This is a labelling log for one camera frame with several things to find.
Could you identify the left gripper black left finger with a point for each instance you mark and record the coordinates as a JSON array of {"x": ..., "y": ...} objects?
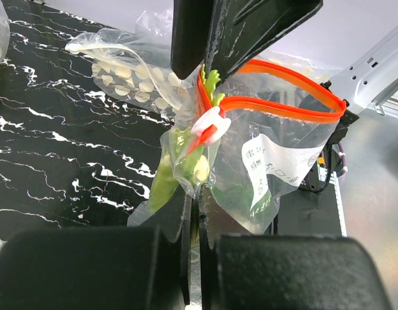
[{"x": 134, "y": 267}]

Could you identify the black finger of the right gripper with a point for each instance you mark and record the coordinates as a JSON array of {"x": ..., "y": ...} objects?
[
  {"x": 191, "y": 21},
  {"x": 241, "y": 29}
]

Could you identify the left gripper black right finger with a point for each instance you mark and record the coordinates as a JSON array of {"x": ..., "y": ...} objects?
[{"x": 240, "y": 270}]

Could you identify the clear zip bag orange zipper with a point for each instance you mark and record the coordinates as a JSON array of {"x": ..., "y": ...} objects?
[{"x": 261, "y": 157}]

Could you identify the clear bag of wooden discs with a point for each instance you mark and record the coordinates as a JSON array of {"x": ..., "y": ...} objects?
[{"x": 134, "y": 68}]

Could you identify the crumpled clear plastic bags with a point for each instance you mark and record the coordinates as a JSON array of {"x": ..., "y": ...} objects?
[{"x": 157, "y": 23}]

